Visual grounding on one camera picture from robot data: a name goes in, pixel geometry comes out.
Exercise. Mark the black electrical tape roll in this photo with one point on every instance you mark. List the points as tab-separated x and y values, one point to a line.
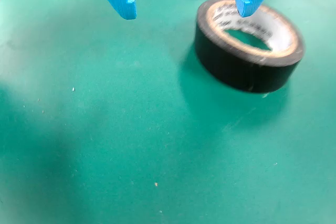
223	64

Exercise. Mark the green mat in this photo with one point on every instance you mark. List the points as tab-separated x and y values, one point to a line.
131	129

